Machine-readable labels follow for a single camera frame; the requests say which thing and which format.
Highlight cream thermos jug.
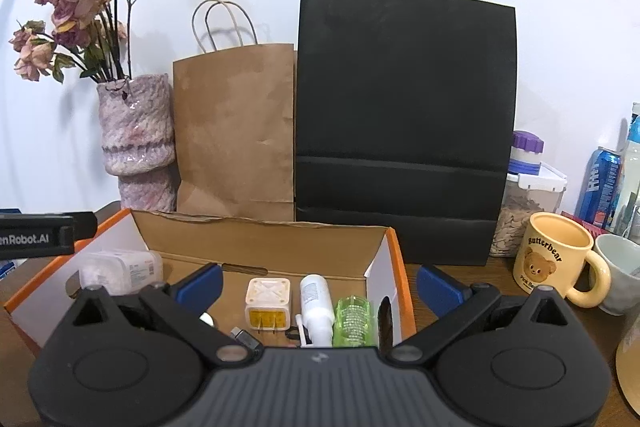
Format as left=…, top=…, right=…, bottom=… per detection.
left=615, top=319, right=640, bottom=415

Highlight white spray bottle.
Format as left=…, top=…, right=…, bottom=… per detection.
left=296, top=274, right=335, bottom=348

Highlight brown paper bag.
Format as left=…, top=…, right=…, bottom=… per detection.
left=172, top=42, right=296, bottom=221

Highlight blue drink can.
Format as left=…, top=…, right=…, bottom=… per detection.
left=576, top=147, right=622, bottom=228

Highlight purple lidded jar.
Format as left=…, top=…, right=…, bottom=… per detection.
left=508, top=130, right=544, bottom=176

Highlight black paper bag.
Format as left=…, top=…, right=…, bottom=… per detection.
left=295, top=0, right=518, bottom=265

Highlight cream yellow plug adapter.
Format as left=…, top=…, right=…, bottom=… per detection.
left=245, top=277, right=292, bottom=332

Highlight purple ceramic vase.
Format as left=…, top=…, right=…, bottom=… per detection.
left=96, top=74, right=176, bottom=212

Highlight white round lid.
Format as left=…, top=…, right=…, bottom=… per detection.
left=200, top=312, right=215, bottom=327

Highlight clear plastic wipes container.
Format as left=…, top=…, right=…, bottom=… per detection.
left=78, top=249, right=164, bottom=296

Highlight black braided cable bundle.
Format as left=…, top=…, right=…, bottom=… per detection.
left=228, top=325, right=309, bottom=351

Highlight yellow bear mug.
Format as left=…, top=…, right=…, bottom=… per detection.
left=513, top=212, right=612, bottom=308

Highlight grey ceramic cup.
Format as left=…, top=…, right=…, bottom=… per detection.
left=594, top=234, right=640, bottom=317

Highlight clear food storage container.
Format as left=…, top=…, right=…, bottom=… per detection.
left=489, top=162, right=567, bottom=258

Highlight red cardboard box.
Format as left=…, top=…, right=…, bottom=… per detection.
left=1, top=210, right=416, bottom=346

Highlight dried pink roses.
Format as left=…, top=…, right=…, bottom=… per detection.
left=10, top=0, right=134, bottom=83

